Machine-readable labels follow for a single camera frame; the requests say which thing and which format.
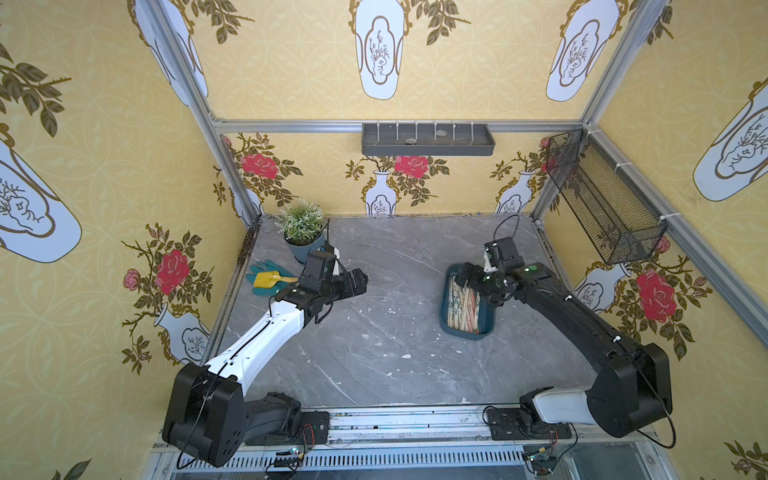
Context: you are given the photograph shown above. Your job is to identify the teal plastic storage box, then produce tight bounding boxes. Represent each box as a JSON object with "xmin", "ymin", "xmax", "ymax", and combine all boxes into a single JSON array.
[{"xmin": 440, "ymin": 264, "xmax": 495, "ymax": 341}]

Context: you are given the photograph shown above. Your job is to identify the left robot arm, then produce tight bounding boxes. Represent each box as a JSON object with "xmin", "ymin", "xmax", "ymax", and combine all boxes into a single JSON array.
[{"xmin": 162, "ymin": 268, "xmax": 368, "ymax": 467}]

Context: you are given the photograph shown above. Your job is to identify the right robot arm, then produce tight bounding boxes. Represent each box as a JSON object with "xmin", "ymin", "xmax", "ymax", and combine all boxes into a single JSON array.
[{"xmin": 455, "ymin": 263, "xmax": 673, "ymax": 438}]

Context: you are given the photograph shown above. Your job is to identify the potted green plant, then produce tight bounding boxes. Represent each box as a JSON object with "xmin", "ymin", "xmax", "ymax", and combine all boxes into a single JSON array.
[{"xmin": 277, "ymin": 199, "xmax": 328, "ymax": 265}]

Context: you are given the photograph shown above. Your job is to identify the yellow hand trowel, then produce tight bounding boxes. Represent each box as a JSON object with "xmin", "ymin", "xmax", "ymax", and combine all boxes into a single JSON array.
[{"xmin": 252, "ymin": 271, "xmax": 298, "ymax": 289}]

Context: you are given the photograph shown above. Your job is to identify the green garden glove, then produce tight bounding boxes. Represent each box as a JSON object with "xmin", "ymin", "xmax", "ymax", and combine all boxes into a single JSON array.
[{"xmin": 245, "ymin": 260, "xmax": 297, "ymax": 297}]

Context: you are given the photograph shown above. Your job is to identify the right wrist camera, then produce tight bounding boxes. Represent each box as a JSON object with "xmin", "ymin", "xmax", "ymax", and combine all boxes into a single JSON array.
[{"xmin": 484, "ymin": 237, "xmax": 524, "ymax": 272}]

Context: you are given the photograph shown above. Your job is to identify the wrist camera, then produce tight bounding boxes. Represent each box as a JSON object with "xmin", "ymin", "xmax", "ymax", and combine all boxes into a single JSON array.
[
  {"xmin": 484, "ymin": 237, "xmax": 524, "ymax": 272},
  {"xmin": 298, "ymin": 247, "xmax": 337, "ymax": 292}
]

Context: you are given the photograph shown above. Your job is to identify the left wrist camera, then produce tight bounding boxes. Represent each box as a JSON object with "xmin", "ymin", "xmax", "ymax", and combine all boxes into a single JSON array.
[{"xmin": 298, "ymin": 247, "xmax": 337, "ymax": 292}]

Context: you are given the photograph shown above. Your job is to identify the black wire mesh basket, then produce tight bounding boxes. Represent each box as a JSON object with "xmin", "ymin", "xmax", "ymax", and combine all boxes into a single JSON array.
[{"xmin": 544, "ymin": 130, "xmax": 667, "ymax": 264}]

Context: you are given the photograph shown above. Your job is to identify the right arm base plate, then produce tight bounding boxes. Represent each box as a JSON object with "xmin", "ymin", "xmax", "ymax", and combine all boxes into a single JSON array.
[{"xmin": 481, "ymin": 405, "xmax": 573, "ymax": 443}]

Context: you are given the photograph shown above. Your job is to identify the grey wall shelf tray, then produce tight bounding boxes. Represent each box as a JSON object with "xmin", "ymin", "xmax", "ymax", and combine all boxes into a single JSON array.
[{"xmin": 361, "ymin": 121, "xmax": 496, "ymax": 157}]

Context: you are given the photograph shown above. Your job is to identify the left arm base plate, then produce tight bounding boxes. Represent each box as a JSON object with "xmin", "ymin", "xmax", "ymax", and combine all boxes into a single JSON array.
[{"xmin": 247, "ymin": 411, "xmax": 330, "ymax": 446}]

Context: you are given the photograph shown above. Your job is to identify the aluminium front rail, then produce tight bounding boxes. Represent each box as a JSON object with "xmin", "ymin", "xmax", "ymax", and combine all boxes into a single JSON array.
[{"xmin": 141, "ymin": 404, "xmax": 678, "ymax": 479}]

